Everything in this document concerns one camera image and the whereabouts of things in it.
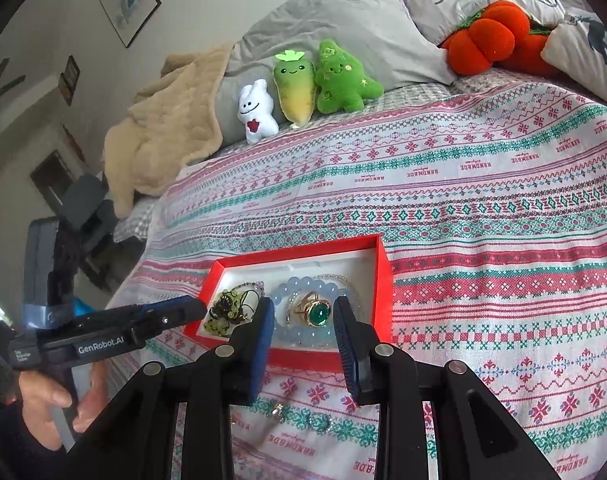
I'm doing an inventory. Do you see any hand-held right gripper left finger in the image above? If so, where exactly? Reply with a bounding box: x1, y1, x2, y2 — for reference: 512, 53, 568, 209
66, 297, 275, 480

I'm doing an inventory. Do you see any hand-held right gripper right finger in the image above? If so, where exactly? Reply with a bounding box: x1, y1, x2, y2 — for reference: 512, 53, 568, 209
333, 296, 559, 480

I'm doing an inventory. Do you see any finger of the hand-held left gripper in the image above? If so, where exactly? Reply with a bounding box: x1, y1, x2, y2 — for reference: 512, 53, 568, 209
130, 295, 207, 346

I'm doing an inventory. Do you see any gold ring with green stone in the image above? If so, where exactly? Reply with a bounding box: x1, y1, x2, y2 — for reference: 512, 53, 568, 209
287, 290, 333, 328

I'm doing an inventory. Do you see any blue bead bracelet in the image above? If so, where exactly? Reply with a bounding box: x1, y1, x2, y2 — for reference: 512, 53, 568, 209
273, 277, 364, 351

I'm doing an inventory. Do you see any green bead bracelet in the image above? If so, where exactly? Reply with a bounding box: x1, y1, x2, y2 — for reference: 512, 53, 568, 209
206, 282, 266, 338

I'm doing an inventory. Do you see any clear bead bracelet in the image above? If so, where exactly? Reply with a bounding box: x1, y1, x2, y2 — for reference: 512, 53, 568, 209
311, 272, 364, 301

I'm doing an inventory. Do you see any red jewelry box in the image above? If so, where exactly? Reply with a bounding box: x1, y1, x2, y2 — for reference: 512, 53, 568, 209
183, 234, 393, 373

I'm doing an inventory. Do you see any person's left forearm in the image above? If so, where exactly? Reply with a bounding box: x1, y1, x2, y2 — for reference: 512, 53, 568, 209
0, 395, 69, 480

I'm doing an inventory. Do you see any person's left hand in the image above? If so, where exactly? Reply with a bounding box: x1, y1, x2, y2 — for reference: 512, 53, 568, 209
20, 360, 111, 453

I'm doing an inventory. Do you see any dark chair with clothes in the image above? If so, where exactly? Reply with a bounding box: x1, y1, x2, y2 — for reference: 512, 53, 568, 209
63, 174, 118, 291

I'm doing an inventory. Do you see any grey checked bedsheet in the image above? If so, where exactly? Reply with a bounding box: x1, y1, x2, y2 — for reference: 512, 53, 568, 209
114, 195, 159, 243

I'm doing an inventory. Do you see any beige fleece blanket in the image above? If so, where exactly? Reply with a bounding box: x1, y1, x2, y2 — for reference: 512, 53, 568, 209
104, 42, 236, 213

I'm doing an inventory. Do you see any white rabbit plush toy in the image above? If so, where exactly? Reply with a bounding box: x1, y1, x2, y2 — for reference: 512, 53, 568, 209
237, 79, 280, 145

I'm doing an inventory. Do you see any yellow green radish plush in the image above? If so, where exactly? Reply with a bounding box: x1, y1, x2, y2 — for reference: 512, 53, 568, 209
273, 50, 318, 126

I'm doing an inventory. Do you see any green tree plush toy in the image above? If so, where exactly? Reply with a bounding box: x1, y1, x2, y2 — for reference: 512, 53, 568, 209
316, 40, 384, 114

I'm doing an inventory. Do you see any grey pillow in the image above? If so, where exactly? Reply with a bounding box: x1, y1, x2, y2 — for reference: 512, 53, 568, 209
213, 0, 457, 148

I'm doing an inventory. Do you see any orange pumpkin plush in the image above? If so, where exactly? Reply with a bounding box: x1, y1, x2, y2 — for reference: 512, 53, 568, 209
441, 0, 559, 77

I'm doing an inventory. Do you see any white deer print pillow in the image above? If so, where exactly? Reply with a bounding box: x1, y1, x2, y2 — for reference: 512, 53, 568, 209
541, 15, 607, 106

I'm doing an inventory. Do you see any small dark wall frame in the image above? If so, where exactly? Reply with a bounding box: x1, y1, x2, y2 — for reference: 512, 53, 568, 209
57, 55, 81, 107

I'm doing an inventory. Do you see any large framed wall picture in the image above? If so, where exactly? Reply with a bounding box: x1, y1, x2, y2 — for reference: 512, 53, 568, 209
100, 0, 162, 49

